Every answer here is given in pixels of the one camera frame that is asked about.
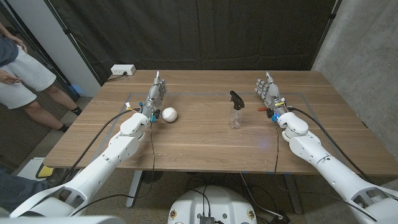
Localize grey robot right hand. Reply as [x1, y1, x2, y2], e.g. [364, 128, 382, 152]
[254, 70, 290, 119]

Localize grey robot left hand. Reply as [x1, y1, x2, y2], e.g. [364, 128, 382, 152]
[141, 70, 168, 122]

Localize clear spray bottle black pump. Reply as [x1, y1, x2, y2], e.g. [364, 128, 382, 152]
[228, 90, 246, 130]

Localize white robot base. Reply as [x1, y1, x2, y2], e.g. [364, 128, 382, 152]
[167, 185, 258, 224]

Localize white baseball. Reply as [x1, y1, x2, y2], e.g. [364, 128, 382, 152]
[161, 106, 178, 123]

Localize white power strip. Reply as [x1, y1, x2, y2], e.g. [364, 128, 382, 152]
[110, 64, 137, 76]

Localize black backdrop curtain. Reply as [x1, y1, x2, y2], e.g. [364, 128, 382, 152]
[46, 0, 338, 83]

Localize black round floor fan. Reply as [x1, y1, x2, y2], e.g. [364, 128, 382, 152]
[141, 170, 164, 184]

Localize black backdrop stand pole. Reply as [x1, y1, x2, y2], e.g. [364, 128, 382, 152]
[43, 0, 103, 86]
[310, 0, 343, 71]

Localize white table leg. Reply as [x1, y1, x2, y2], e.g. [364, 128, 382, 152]
[126, 170, 143, 208]

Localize grey table leg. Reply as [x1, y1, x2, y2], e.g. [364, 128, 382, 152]
[284, 174, 303, 215]

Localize standing person white shorts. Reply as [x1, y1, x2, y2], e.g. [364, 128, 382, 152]
[0, 21, 83, 133]

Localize yellow floor item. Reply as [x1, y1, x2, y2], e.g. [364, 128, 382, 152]
[36, 164, 54, 179]

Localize seated person blue jeans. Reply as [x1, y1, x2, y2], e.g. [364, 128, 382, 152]
[0, 169, 49, 212]

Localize black power strip cable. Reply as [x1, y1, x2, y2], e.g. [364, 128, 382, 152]
[107, 72, 128, 82]

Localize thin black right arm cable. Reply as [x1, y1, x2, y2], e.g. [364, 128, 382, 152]
[272, 121, 280, 175]

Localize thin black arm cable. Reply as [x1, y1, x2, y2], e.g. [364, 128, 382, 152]
[272, 121, 280, 175]
[70, 121, 156, 217]

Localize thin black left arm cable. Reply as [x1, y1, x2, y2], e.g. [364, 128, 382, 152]
[70, 121, 156, 217]

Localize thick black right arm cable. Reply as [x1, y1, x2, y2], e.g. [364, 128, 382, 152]
[287, 106, 373, 183]

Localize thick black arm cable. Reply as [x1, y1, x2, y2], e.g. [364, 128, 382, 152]
[60, 107, 142, 184]
[287, 106, 373, 183]

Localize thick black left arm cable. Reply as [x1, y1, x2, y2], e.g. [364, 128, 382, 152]
[60, 107, 142, 184]

